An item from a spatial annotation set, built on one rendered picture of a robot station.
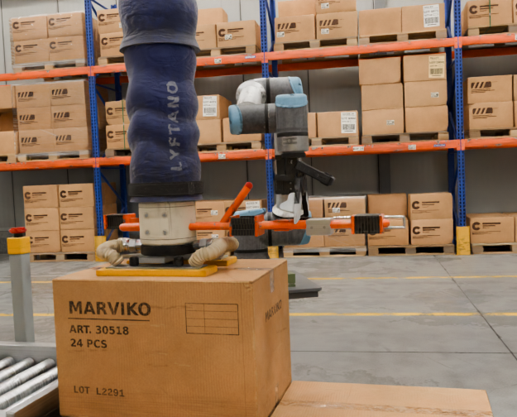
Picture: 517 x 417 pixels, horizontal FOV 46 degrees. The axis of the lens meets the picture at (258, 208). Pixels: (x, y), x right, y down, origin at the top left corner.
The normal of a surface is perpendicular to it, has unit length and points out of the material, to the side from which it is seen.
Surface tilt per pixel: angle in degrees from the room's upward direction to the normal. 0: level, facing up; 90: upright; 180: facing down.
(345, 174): 90
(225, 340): 90
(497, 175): 90
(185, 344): 90
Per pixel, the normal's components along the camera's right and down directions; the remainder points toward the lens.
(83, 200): -0.15, 0.08
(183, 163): 0.57, -0.18
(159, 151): 0.19, -0.18
